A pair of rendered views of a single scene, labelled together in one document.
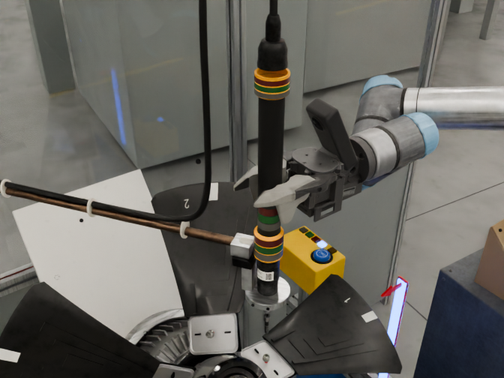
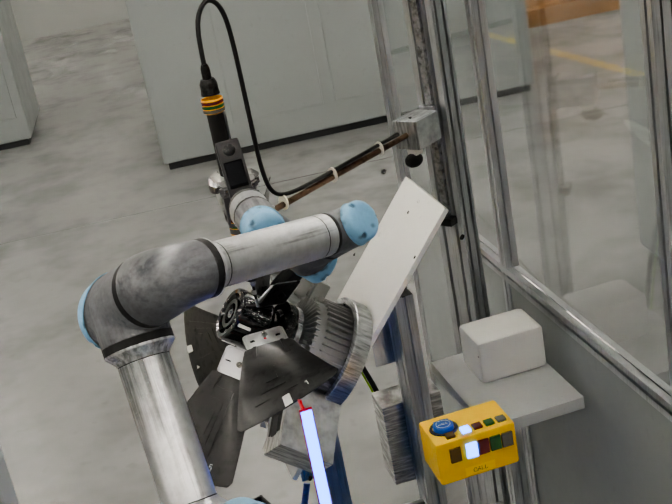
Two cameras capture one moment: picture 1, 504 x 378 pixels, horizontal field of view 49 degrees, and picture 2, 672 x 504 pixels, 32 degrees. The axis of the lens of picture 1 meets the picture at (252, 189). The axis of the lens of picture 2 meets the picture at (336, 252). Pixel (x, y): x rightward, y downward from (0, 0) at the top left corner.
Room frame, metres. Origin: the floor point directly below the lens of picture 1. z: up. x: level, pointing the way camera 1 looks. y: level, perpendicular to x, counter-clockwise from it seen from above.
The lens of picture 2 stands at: (1.71, -2.02, 2.25)
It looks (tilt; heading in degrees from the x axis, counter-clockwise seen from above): 22 degrees down; 114
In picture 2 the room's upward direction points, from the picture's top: 11 degrees counter-clockwise
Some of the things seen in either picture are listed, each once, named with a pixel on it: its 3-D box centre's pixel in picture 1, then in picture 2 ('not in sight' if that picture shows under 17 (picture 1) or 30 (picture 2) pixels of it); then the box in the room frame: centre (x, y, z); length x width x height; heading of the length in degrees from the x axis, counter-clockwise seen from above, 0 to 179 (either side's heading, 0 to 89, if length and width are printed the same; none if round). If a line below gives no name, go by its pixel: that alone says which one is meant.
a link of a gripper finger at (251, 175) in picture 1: (259, 186); not in sight; (0.66, -0.01, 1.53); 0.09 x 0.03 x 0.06; 115
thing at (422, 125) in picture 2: not in sight; (418, 128); (0.84, 0.57, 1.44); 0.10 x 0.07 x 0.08; 71
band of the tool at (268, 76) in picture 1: (271, 83); (213, 105); (0.63, -0.02, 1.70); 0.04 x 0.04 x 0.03
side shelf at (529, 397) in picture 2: not in sight; (504, 384); (1.01, 0.39, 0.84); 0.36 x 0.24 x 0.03; 126
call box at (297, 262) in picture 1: (308, 262); (469, 444); (1.08, -0.15, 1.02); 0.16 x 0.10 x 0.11; 36
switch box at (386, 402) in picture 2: not in sight; (412, 430); (0.77, 0.35, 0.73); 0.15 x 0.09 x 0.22; 36
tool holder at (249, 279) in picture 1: (261, 269); not in sight; (0.63, -0.01, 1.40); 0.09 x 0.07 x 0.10; 70
